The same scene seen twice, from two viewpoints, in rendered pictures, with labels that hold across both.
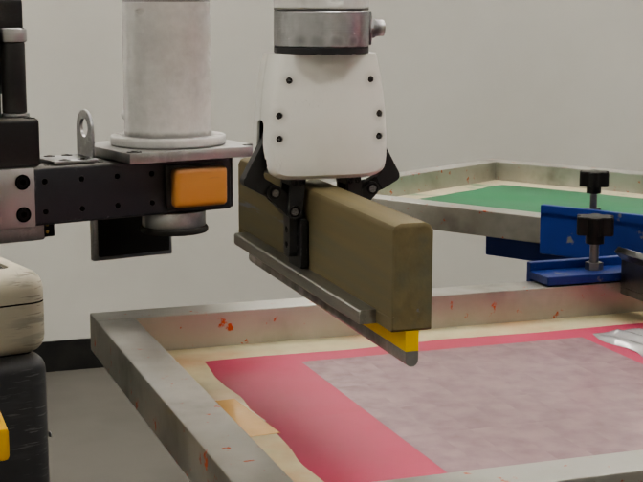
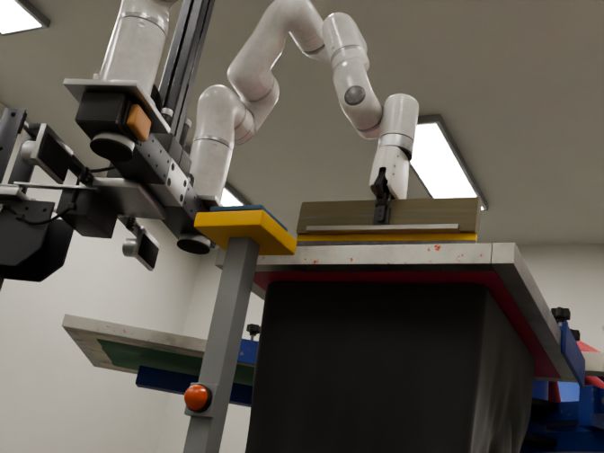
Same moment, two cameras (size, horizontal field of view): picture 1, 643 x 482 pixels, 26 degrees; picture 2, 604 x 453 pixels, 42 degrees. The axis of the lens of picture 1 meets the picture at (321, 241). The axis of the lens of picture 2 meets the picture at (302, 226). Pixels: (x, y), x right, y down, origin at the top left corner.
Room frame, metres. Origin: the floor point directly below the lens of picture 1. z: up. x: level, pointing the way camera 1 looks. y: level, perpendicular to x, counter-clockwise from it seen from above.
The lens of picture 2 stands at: (0.11, 1.10, 0.46)
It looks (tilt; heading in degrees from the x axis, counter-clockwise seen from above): 22 degrees up; 318
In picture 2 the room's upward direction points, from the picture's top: 10 degrees clockwise
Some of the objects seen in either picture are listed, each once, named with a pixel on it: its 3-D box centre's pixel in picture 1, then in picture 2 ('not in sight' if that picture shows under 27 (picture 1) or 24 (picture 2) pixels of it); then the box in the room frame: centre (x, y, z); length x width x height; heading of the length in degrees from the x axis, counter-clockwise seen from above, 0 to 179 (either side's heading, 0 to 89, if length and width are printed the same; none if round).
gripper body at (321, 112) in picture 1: (321, 106); (391, 173); (1.11, 0.00, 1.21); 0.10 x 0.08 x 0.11; 109
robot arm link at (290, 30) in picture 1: (329, 28); (396, 149); (1.11, -0.01, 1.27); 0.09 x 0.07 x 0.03; 109
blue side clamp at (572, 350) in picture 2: not in sight; (564, 356); (1.00, -0.56, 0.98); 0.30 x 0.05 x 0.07; 109
